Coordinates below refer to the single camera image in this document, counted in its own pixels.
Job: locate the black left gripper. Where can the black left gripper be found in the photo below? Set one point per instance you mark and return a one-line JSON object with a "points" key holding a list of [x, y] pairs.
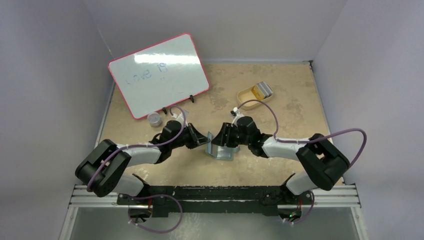
{"points": [[196, 139]]}

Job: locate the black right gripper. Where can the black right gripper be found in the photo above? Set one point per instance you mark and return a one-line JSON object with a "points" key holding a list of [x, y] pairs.
{"points": [[227, 135]]}

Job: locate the teal leather card holder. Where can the teal leather card holder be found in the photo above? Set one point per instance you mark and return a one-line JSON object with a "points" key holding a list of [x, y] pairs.
{"points": [[217, 151]]}

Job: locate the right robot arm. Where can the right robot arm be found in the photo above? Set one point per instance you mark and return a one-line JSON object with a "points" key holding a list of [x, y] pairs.
{"points": [[322, 162]]}

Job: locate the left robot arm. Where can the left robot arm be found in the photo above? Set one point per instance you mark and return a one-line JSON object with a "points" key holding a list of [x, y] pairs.
{"points": [[102, 171]]}

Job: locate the stack of cards in tray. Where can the stack of cards in tray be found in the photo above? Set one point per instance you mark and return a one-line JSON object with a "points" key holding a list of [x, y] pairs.
{"points": [[262, 91]]}

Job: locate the small silver tin can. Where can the small silver tin can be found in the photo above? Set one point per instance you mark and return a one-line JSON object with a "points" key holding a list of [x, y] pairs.
{"points": [[154, 119]]}

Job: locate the beige oval tray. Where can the beige oval tray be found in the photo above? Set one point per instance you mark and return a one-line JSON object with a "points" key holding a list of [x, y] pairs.
{"points": [[247, 101]]}

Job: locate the pink framed whiteboard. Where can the pink framed whiteboard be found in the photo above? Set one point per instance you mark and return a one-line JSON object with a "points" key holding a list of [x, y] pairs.
{"points": [[160, 75]]}

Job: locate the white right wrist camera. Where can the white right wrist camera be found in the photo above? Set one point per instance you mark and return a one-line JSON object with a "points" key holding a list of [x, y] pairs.
{"points": [[236, 114]]}

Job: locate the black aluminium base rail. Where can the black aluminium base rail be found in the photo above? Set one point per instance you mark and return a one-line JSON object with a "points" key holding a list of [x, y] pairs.
{"points": [[160, 201]]}

